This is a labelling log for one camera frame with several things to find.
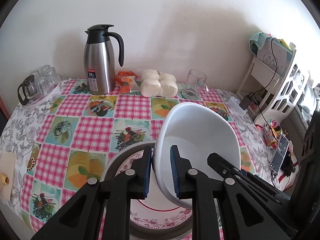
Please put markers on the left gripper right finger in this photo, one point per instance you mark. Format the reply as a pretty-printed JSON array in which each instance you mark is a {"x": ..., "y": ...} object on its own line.
[{"x": 188, "y": 181}]

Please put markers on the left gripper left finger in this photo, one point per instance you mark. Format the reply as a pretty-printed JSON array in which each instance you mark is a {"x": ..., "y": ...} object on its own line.
[{"x": 135, "y": 180}]

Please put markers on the oval pink floral plate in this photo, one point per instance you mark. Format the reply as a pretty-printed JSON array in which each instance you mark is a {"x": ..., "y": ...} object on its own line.
[{"x": 149, "y": 219}]

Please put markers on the round stainless steel tray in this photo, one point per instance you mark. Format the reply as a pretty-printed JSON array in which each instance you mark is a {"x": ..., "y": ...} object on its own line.
[{"x": 123, "y": 161}]

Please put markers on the plain white bowl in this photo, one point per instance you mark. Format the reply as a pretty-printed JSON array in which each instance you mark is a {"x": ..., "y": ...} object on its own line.
[{"x": 197, "y": 131}]

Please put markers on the smartphone with lit screen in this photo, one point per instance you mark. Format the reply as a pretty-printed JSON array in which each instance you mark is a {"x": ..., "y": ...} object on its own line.
[{"x": 279, "y": 154}]

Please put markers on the colourful candy tube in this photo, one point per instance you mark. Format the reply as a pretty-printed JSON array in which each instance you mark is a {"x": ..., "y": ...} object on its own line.
[{"x": 269, "y": 138}]

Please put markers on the glass ashtray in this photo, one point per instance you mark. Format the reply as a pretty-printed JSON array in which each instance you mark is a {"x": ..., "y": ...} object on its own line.
[{"x": 190, "y": 93}]

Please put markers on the white power strip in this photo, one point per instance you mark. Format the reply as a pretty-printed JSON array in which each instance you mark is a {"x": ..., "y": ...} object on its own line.
[{"x": 235, "y": 104}]

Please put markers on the checkered picture tablecloth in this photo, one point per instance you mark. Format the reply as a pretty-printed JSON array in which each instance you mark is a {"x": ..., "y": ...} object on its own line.
[{"x": 61, "y": 143}]

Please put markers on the black power adapter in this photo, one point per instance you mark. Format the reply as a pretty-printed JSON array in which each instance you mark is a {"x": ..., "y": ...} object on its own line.
[{"x": 245, "y": 102}]

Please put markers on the clear glass mug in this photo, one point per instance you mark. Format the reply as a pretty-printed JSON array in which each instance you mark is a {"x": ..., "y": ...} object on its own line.
[{"x": 198, "y": 79}]

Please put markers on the bag of white buns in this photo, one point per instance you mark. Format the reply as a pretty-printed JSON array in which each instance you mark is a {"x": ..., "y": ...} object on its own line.
[{"x": 154, "y": 83}]

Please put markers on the orange snack packet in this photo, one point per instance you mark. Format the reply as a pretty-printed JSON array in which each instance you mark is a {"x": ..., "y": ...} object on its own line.
[{"x": 127, "y": 82}]

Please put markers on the white lattice shelf rack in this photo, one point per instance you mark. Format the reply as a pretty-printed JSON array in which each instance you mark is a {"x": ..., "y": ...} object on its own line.
[{"x": 274, "y": 80}]

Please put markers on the white tray under glasses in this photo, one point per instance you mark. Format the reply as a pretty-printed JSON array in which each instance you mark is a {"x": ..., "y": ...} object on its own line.
[{"x": 55, "y": 91}]

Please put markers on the stainless steel thermos jug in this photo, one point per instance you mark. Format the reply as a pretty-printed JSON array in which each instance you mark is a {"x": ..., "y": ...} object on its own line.
[{"x": 99, "y": 60}]

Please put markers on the upturned clear glass cups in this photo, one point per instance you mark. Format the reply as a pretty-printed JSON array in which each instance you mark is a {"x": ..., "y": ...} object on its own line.
[{"x": 45, "y": 78}]

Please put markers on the glass teapot black handle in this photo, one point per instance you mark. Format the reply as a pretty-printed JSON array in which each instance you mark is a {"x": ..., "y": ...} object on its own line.
[{"x": 27, "y": 90}]

